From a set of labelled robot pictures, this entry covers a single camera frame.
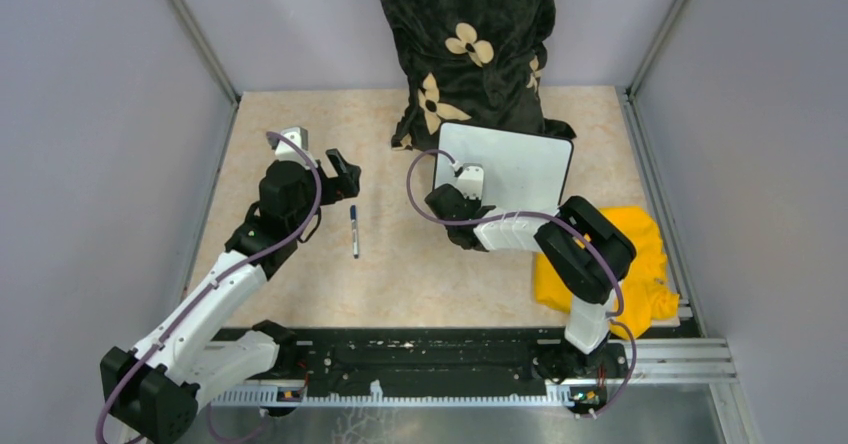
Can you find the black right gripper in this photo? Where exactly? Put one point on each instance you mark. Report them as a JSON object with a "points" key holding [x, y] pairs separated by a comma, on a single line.
{"points": [[474, 202]]}

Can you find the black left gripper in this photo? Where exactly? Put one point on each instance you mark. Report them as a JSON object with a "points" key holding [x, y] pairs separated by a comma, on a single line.
{"points": [[346, 184]]}

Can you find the white marker pen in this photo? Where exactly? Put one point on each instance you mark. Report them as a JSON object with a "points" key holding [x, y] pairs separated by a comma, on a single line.
{"points": [[354, 231]]}

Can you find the white whiteboard black frame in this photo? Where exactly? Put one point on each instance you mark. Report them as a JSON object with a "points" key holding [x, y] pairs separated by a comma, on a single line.
{"points": [[520, 171]]}

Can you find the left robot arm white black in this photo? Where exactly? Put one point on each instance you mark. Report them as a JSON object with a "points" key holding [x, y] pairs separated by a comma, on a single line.
{"points": [[159, 385]]}

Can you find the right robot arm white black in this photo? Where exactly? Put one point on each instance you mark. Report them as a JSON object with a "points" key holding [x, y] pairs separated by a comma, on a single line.
{"points": [[590, 257]]}

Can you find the black floral pillow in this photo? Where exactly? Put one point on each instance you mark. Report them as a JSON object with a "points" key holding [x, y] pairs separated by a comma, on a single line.
{"points": [[474, 62]]}

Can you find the yellow cloth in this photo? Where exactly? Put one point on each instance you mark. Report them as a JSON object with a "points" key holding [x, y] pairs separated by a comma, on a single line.
{"points": [[649, 302]]}

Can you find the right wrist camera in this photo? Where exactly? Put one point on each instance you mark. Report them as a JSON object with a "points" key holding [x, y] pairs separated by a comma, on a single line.
{"points": [[470, 181]]}

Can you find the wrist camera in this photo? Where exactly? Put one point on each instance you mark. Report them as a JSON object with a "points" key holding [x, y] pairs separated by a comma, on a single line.
{"points": [[291, 144], [470, 181]]}

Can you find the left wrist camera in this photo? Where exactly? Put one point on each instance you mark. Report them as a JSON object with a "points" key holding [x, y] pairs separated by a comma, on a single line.
{"points": [[291, 144]]}

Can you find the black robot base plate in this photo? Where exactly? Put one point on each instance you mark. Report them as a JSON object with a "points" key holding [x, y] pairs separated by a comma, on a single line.
{"points": [[439, 362]]}

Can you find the white toothed cable rail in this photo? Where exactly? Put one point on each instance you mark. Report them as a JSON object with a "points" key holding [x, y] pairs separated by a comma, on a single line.
{"points": [[269, 395]]}

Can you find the aluminium frame post left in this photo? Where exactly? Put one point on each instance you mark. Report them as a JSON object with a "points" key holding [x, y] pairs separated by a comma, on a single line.
{"points": [[204, 50]]}

